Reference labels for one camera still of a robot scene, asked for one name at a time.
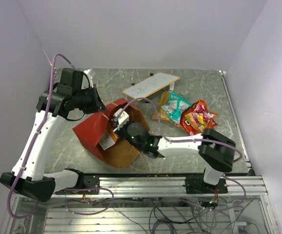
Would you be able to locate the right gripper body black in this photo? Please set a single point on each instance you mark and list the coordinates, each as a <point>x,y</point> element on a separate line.
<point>123,133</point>

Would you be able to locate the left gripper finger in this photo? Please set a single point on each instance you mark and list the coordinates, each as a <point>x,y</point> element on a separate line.
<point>100,105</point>
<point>95,91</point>

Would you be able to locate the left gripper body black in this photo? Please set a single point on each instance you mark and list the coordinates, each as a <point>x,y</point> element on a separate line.
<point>90,99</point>

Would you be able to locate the red paper bag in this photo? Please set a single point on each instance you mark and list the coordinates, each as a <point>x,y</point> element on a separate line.
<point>96,136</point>

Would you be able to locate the tan brown snack bag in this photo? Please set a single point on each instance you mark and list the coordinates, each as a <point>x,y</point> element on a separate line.
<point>161,113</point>

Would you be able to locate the teal snack packet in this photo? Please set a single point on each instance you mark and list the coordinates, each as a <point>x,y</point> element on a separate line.
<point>175,106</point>

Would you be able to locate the large orange chip bag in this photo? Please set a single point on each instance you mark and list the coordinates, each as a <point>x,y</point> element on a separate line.
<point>109,138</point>

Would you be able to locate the red doritos chip bag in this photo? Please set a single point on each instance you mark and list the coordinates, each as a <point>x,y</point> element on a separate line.
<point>197,122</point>

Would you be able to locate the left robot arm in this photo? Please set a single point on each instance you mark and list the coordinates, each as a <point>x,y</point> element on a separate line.
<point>75,90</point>

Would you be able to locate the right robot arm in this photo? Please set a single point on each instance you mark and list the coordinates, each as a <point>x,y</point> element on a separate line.
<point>216,149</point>

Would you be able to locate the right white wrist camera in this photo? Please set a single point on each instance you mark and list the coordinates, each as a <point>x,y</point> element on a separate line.
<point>121,117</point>

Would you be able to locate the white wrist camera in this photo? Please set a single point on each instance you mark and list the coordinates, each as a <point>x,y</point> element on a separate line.
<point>121,117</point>
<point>88,82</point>

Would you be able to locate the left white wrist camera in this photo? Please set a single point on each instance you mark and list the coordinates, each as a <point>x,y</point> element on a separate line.
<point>88,82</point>

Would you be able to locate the small whiteboard yellow frame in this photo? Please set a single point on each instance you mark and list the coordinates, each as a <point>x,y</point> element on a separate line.
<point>150,85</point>

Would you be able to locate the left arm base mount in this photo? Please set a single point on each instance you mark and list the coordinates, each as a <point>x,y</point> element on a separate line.
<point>86,183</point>

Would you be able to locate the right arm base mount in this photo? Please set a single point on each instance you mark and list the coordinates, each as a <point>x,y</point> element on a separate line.
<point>194,184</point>

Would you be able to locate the aluminium rail frame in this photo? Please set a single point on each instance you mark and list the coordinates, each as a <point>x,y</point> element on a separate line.
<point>149,204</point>

